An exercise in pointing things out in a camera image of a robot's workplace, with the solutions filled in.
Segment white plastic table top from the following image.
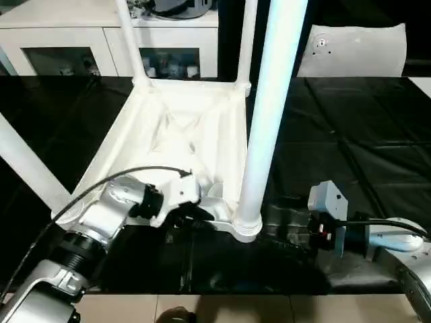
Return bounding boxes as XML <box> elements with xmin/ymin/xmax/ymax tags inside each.
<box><xmin>53</xmin><ymin>78</ymin><xmax>265</xmax><ymax>244</ymax></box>

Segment white plastic table leg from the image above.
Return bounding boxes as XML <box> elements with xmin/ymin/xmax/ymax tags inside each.
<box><xmin>232</xmin><ymin>0</ymin><xmax>310</xmax><ymax>234</ymax></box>
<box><xmin>114</xmin><ymin>0</ymin><xmax>151</xmax><ymax>88</ymax></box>
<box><xmin>0</xmin><ymin>113</ymin><xmax>73</xmax><ymax>214</ymax></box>
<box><xmin>235</xmin><ymin>0</ymin><xmax>259</xmax><ymax>93</ymax></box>

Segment black work mat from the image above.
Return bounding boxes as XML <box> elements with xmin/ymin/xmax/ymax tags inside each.
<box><xmin>0</xmin><ymin>73</ymin><xmax>431</xmax><ymax>297</ymax></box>

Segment small bottles on shelf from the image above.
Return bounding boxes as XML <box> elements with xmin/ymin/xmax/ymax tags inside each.
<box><xmin>140</xmin><ymin>50</ymin><xmax>202</xmax><ymax>79</ymax></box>

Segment white flat sheet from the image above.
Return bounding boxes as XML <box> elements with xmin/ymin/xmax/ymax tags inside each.
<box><xmin>407</xmin><ymin>76</ymin><xmax>431</xmax><ymax>99</ymax></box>

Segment black cabinet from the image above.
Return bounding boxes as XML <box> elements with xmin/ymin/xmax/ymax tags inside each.
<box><xmin>217</xmin><ymin>0</ymin><xmax>431</xmax><ymax>78</ymax></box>

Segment white cabinet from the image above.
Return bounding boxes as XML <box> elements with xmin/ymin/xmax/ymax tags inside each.
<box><xmin>0</xmin><ymin>0</ymin><xmax>220</xmax><ymax>81</ymax></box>

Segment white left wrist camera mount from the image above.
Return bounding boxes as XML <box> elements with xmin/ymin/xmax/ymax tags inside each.
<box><xmin>152</xmin><ymin>171</ymin><xmax>203</xmax><ymax>228</ymax></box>

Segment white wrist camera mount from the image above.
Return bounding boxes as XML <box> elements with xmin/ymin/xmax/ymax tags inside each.
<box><xmin>307</xmin><ymin>180</ymin><xmax>352</xmax><ymax>258</ymax></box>
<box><xmin>152</xmin><ymin>171</ymin><xmax>203</xmax><ymax>228</ymax></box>

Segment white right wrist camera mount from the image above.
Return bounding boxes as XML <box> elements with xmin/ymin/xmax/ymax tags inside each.
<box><xmin>307</xmin><ymin>180</ymin><xmax>352</xmax><ymax>258</ymax></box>

